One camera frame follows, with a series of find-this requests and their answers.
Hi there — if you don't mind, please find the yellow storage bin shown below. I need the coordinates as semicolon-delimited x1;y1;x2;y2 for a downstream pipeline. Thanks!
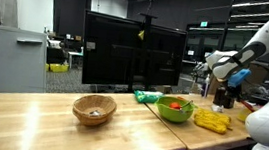
47;61;70;75

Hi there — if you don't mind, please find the pump dispenser bottle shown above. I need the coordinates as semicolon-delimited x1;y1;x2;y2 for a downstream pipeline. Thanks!
201;73;212;99

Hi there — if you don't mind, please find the yellow knitted cloth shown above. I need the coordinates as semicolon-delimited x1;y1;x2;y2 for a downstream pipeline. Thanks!
192;107;234;135

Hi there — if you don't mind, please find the large black monitor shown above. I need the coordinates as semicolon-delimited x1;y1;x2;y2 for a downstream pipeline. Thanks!
77;9;191;95

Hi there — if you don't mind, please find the gray cabinet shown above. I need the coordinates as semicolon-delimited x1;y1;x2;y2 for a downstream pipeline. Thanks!
0;23;53;99

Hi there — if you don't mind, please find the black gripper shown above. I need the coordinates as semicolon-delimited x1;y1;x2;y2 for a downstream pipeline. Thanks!
224;82;244;110

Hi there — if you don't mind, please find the yellow triangular tag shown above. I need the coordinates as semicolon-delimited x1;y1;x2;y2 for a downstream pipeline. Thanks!
137;29;146;42

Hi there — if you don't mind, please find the small silver item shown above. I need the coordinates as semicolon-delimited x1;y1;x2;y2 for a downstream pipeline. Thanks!
89;109;103;118

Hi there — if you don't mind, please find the white plastic clip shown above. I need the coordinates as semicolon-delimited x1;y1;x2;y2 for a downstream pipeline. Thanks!
210;103;225;113

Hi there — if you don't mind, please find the red round fruit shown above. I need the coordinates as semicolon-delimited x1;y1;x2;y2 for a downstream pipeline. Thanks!
169;101;183;111

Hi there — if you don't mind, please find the woven wicker basket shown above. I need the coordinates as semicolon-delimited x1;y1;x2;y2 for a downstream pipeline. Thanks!
70;91;119;129

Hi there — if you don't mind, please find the yellow plastic container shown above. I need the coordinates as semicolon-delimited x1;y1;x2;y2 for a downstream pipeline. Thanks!
236;106;256;125

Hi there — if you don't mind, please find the metal spoon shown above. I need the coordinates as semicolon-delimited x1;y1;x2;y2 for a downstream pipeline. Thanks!
180;98;194;113

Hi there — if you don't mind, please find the red chip bag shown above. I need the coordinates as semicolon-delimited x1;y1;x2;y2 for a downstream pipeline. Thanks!
237;99;257;114

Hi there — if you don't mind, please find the green plastic bowl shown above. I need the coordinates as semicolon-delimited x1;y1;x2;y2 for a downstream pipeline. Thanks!
152;93;198;126

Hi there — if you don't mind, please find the green snack packet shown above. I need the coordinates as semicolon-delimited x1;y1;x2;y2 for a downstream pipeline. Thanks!
133;88;166;106

